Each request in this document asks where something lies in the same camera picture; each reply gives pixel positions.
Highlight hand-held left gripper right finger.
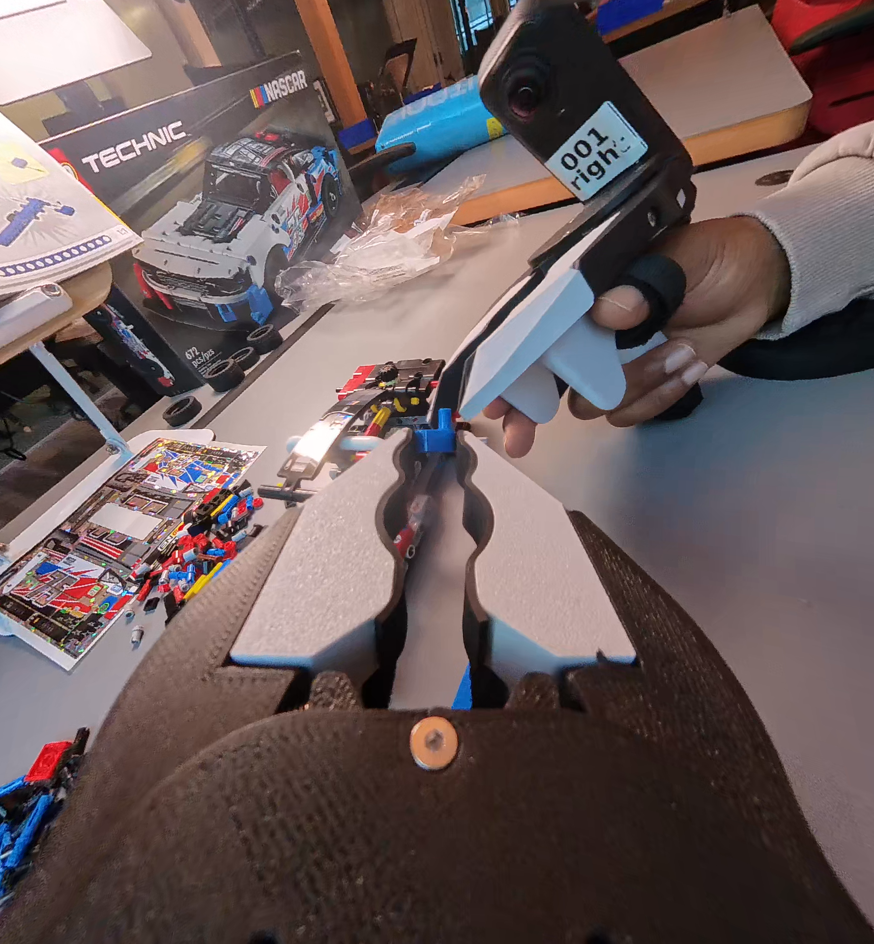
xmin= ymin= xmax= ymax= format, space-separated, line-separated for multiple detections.
xmin=455 ymin=431 xmax=639 ymax=705

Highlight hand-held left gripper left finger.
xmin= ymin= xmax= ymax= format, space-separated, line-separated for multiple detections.
xmin=228 ymin=430 xmax=418 ymax=709

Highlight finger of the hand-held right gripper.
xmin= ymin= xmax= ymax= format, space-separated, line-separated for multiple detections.
xmin=456 ymin=267 xmax=598 ymax=421
xmin=428 ymin=265 xmax=574 ymax=429

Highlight person's right forearm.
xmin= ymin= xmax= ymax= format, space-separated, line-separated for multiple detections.
xmin=745 ymin=102 xmax=874 ymax=342

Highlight pile of mixed lego pieces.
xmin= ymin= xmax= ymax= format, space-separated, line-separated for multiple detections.
xmin=129 ymin=478 xmax=266 ymax=615

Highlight partly built lego car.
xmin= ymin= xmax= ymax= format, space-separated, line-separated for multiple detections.
xmin=258 ymin=357 xmax=476 ymax=563

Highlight lego set box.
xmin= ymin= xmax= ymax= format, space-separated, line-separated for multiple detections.
xmin=37 ymin=49 xmax=369 ymax=397

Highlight lego instruction booklet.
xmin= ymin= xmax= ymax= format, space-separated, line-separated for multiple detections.
xmin=0 ymin=80 xmax=145 ymax=312

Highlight person's right hand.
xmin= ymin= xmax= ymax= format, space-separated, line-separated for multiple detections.
xmin=482 ymin=214 xmax=792 ymax=460

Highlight clear plastic bags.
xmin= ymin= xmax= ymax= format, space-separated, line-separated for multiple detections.
xmin=273 ymin=174 xmax=521 ymax=312

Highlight light blue padded package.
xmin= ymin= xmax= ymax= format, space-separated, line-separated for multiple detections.
xmin=373 ymin=73 xmax=513 ymax=177

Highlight black chair armrest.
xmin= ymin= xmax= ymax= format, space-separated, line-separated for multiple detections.
xmin=347 ymin=141 xmax=418 ymax=195

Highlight shiny sticker sheet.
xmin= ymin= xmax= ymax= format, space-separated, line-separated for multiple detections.
xmin=0 ymin=438 xmax=267 ymax=672

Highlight red plastic crate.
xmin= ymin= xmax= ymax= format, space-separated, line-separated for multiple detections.
xmin=771 ymin=0 xmax=874 ymax=135

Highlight black office chair seat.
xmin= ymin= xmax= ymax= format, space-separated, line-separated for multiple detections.
xmin=717 ymin=294 xmax=874 ymax=382

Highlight white booklet stand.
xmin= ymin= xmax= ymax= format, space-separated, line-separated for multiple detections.
xmin=0 ymin=260 xmax=214 ymax=637

